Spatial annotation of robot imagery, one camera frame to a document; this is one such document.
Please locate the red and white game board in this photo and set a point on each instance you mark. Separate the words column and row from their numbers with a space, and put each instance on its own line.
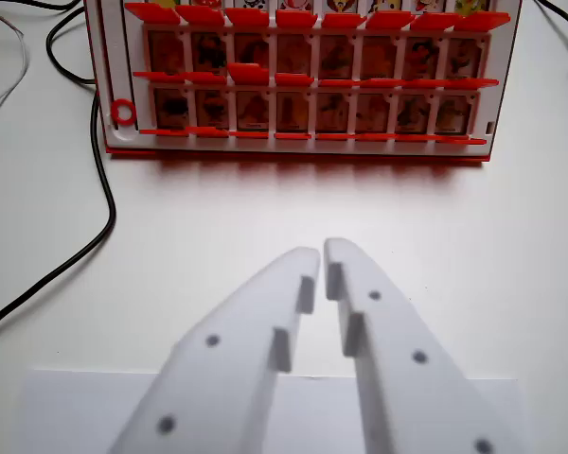
column 312, row 71

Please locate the white paper sheet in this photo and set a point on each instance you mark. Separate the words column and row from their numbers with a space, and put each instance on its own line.
column 85, row 411

